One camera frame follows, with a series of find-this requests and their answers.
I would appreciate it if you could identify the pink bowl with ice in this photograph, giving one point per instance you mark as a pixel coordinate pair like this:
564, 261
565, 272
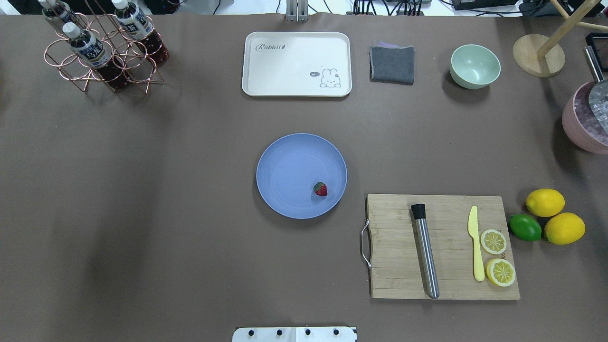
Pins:
580, 125

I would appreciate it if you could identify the aluminium frame post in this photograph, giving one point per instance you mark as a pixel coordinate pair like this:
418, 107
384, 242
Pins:
297, 10

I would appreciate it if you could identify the copper wire bottle rack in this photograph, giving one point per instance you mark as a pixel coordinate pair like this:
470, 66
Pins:
112, 42

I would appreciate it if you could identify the green bowl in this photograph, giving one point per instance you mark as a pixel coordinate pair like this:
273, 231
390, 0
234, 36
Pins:
474, 66

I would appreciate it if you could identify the grey folded cloth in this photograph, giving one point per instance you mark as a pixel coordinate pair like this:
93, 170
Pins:
392, 63

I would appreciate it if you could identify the dark drink bottle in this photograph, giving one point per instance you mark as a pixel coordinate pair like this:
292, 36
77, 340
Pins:
57, 13
139, 28
92, 51

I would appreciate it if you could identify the red strawberry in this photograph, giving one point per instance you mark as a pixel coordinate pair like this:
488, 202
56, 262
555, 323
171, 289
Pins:
320, 189

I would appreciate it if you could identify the small dark tray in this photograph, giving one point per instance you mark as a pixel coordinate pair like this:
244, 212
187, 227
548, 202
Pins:
599, 42

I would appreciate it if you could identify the lemon half slice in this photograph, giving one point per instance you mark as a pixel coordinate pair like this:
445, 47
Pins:
493, 242
500, 271

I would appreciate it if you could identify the cream rabbit tray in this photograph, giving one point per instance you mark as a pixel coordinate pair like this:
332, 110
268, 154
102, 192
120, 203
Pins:
305, 64

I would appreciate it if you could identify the steel muddler black tip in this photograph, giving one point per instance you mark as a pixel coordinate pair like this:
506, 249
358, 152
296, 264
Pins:
430, 276

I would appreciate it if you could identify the green lime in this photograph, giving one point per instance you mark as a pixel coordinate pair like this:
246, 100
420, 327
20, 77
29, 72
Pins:
525, 227

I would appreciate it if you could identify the metal ice scoop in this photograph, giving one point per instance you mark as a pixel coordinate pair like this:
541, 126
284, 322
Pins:
598, 97

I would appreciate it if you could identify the wooden mug tree stand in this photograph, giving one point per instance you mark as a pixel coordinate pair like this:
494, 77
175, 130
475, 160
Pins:
540, 55

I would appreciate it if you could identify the blue round plate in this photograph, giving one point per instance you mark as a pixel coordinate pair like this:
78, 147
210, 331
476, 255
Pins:
290, 167

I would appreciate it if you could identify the dark drink bottle front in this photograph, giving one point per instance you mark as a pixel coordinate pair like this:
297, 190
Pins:
92, 51

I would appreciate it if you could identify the yellow plastic knife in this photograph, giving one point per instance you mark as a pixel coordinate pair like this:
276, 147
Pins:
472, 227

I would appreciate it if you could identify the yellow lemon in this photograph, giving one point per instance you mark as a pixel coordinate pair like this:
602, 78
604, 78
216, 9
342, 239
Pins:
545, 202
564, 228

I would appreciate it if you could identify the dark drink bottle middle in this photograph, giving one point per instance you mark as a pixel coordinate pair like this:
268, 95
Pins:
139, 28

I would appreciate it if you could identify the dark drink bottle back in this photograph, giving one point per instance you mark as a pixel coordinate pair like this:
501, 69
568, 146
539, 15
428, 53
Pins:
57, 13

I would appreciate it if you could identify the bamboo cutting board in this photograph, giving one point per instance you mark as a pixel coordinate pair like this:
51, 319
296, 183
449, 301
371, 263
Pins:
396, 262

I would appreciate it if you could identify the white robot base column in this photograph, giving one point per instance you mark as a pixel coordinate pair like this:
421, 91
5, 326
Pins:
296, 334

